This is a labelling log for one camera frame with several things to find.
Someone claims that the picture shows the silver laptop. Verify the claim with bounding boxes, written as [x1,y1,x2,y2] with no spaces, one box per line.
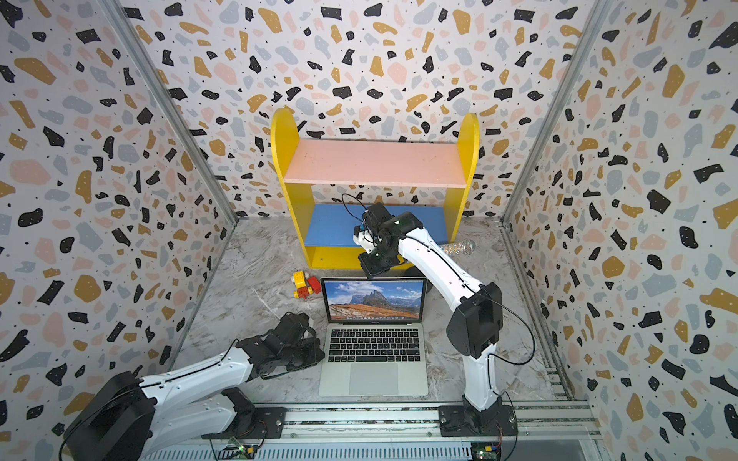
[319,277,429,398]

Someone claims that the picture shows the red yellow toy blocks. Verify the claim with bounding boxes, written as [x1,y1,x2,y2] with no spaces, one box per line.
[291,271,322,299]

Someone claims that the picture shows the sprinkle kaleidoscope on black stand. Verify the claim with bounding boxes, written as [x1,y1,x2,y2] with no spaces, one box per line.
[402,238,477,289]

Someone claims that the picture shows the yellow pink blue wooden shelf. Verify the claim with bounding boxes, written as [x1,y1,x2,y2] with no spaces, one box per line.
[271,109,480,270]

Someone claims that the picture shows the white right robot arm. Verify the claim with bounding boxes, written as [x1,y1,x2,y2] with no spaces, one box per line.
[354,204,511,437]

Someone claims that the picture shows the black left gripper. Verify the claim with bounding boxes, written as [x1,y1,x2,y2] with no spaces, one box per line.
[279,338,330,372]

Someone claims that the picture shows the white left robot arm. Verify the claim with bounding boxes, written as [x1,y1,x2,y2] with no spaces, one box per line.
[59,312,325,460]

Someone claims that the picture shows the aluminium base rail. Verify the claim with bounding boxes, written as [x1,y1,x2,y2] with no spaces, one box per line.
[149,401,610,460]

